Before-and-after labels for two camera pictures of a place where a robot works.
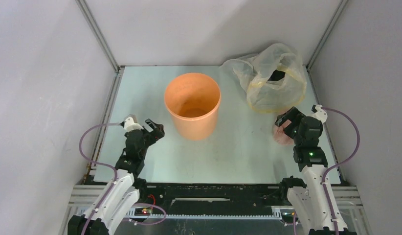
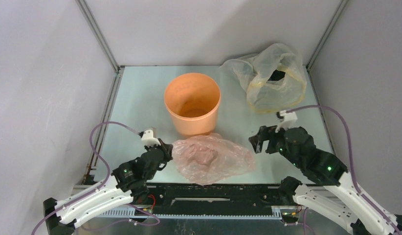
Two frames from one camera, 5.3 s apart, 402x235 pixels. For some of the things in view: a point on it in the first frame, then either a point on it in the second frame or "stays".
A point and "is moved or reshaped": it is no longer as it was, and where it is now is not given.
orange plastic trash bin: x=193 y=100 stays
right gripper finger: x=280 y=119 -> x=256 y=142
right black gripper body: x=288 y=120 -> x=265 y=140
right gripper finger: x=295 y=114 -> x=267 y=131
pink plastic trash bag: x=280 y=136 is moved or reshaped
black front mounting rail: x=210 y=199 stays
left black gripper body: x=148 y=141 -> x=167 y=157
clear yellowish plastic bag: x=275 y=78 stays
